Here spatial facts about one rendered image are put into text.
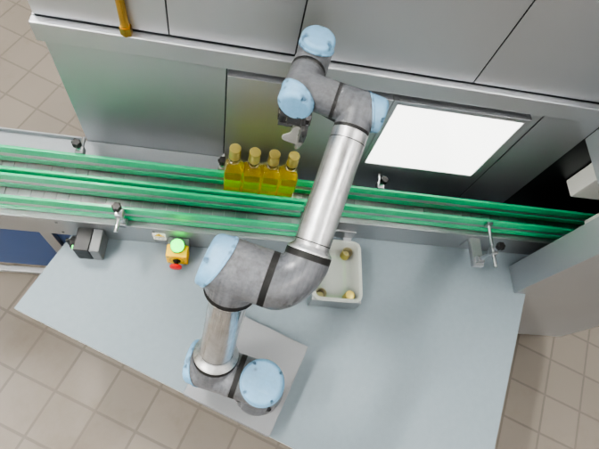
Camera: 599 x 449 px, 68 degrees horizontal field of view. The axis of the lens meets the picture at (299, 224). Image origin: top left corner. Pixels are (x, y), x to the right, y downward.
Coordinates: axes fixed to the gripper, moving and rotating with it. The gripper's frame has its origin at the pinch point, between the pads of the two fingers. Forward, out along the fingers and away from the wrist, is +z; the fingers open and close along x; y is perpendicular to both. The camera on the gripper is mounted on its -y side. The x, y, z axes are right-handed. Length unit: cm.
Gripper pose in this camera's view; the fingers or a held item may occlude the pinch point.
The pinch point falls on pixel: (299, 137)
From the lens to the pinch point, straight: 125.9
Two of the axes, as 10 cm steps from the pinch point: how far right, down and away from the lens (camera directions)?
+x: -0.4, 9.0, -4.3
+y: -9.8, -1.1, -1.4
